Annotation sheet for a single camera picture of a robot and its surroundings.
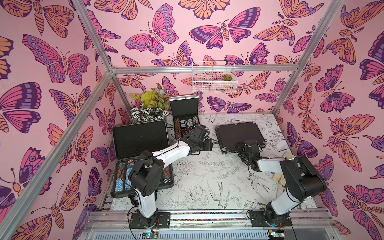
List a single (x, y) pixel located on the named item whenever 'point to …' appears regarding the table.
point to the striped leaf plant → (147, 114)
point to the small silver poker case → (185, 110)
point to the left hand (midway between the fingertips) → (212, 144)
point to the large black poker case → (129, 142)
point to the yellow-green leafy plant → (156, 98)
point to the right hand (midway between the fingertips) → (238, 144)
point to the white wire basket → (214, 77)
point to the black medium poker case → (229, 135)
